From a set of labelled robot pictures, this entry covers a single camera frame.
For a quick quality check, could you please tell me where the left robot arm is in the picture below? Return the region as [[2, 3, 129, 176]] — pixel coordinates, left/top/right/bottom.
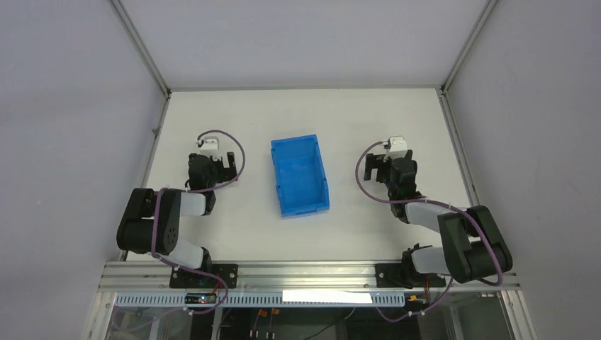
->
[[116, 152, 237, 271]]

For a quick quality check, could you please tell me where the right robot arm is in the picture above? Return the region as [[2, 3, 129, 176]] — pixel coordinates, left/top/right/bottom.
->
[[356, 150, 513, 288]]

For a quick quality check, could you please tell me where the blue plastic bin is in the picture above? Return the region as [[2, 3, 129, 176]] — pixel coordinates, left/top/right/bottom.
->
[[271, 134, 330, 218]]

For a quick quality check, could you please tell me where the small green circuit board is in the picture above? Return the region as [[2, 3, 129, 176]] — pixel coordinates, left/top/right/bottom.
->
[[184, 293, 218, 305]]

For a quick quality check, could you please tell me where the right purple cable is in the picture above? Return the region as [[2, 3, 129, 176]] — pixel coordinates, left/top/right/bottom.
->
[[354, 141, 504, 323]]

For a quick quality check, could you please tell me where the purple cable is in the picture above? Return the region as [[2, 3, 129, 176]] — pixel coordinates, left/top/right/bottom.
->
[[354, 141, 504, 323], [150, 130, 247, 329]]

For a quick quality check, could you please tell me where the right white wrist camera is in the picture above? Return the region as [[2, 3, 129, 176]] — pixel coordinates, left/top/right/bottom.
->
[[383, 136, 408, 161]]

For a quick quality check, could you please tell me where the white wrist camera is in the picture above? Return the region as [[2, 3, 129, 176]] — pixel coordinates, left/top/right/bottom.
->
[[197, 136, 220, 158], [383, 136, 408, 161]]

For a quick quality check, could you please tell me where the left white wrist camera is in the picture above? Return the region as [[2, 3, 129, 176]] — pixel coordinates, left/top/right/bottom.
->
[[197, 136, 220, 158]]

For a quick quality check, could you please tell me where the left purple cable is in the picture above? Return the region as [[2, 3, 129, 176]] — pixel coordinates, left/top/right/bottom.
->
[[150, 130, 247, 329]]

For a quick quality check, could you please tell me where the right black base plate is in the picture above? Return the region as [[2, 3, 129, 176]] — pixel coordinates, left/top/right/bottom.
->
[[374, 262, 446, 289]]

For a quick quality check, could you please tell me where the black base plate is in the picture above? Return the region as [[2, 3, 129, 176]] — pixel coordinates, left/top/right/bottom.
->
[[169, 263, 239, 289], [374, 262, 446, 289]]

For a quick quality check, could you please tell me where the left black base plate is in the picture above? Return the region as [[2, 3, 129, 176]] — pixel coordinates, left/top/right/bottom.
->
[[169, 263, 239, 289]]

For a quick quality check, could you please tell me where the aluminium frame rail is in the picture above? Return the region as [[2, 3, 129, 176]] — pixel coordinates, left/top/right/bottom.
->
[[97, 260, 521, 293]]

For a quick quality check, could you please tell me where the slotted grey cable duct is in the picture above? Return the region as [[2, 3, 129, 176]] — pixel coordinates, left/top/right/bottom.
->
[[115, 290, 405, 308]]

